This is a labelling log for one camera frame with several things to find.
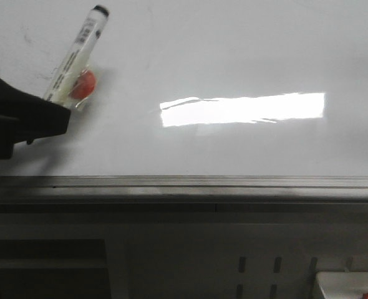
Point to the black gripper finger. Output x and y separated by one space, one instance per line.
26 117

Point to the white whiteboard marker pen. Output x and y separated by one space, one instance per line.
75 62

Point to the orange magnet taped to marker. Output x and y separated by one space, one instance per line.
83 88

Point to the white box with red button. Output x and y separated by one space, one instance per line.
341 285

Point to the white whiteboard with aluminium frame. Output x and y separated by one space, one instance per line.
235 100

